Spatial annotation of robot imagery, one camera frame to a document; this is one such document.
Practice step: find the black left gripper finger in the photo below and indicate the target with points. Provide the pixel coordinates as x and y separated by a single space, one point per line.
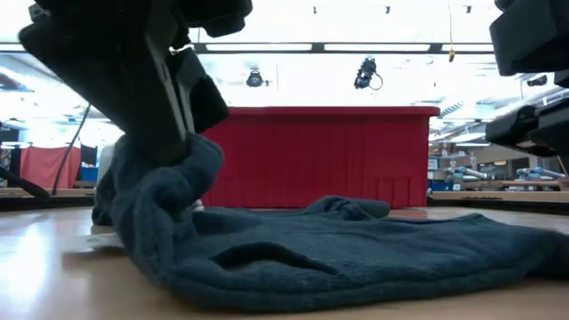
102 66
200 98

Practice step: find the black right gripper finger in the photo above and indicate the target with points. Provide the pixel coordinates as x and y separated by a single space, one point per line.
511 129

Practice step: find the red plastic laundry basket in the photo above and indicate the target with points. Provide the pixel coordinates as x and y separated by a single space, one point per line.
320 155

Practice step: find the dark navy garment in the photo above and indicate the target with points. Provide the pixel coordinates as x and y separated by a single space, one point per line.
355 258

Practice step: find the blue-grey background robot arm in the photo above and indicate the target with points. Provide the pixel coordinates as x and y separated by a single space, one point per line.
538 172
464 172

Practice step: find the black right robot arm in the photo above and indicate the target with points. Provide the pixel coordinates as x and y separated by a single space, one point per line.
529 35

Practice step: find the black round ceiling fixture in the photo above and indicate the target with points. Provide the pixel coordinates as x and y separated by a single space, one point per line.
254 79

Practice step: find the background wooden table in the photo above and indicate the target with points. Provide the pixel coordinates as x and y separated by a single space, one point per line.
498 195

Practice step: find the blue box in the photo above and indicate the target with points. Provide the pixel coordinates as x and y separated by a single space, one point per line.
89 174

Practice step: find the red partition cloth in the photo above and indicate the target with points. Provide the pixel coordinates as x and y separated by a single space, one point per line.
44 166

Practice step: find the black ceiling-mounted camera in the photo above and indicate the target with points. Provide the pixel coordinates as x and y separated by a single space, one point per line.
537 81

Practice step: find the black overhead camera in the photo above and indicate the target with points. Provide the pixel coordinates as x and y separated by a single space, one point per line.
365 73

